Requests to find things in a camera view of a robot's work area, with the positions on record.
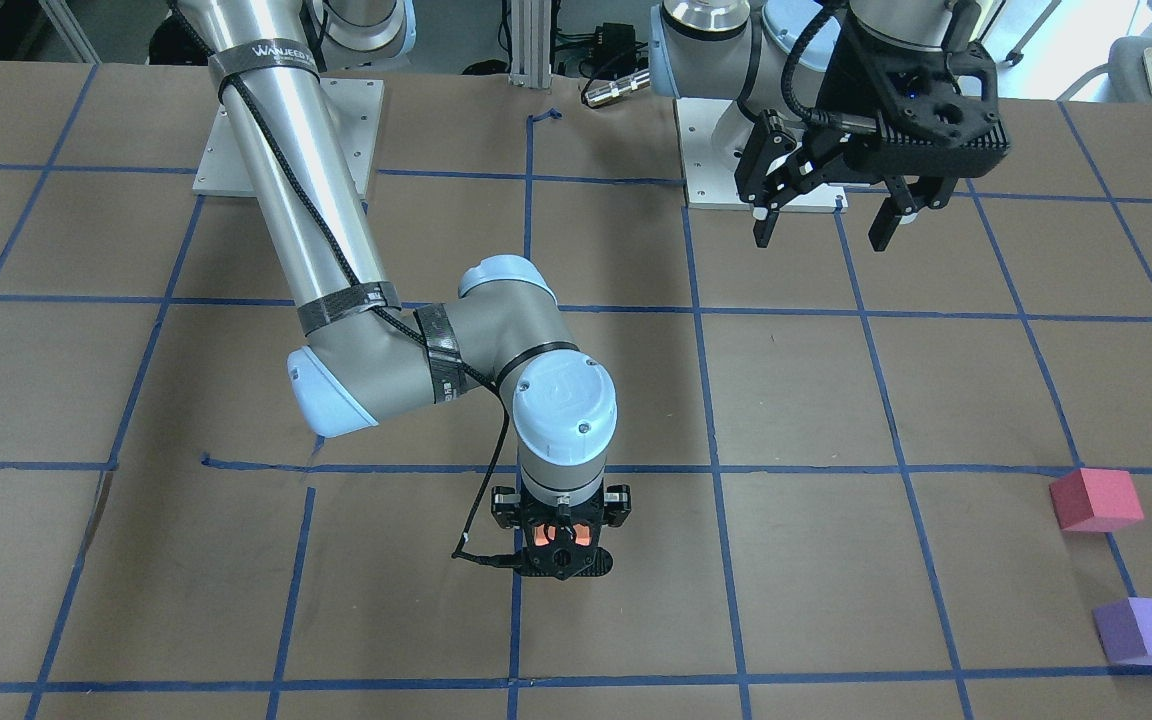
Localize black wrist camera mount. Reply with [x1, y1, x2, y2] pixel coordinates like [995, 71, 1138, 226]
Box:
[817, 20, 1011, 179]

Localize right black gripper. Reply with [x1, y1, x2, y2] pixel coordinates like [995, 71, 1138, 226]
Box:
[492, 484, 632, 579]

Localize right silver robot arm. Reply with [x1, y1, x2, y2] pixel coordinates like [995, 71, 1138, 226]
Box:
[166, 1, 632, 579]

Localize orange foam block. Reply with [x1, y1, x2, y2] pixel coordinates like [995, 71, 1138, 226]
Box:
[531, 523, 594, 548]

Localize purple foam block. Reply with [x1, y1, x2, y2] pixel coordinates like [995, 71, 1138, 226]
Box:
[1092, 597, 1152, 666]

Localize pink foam block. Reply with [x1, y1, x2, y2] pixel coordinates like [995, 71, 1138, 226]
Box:
[1048, 468, 1146, 533]

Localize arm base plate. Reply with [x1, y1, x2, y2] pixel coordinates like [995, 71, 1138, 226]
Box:
[192, 78, 384, 200]
[674, 98, 847, 214]

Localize aluminium frame post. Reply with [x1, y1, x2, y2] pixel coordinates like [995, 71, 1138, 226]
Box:
[506, 0, 556, 91]

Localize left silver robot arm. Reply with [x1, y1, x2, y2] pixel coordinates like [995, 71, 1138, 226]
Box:
[649, 1, 1011, 252]

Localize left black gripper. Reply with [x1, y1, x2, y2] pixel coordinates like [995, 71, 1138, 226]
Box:
[733, 109, 957, 252]

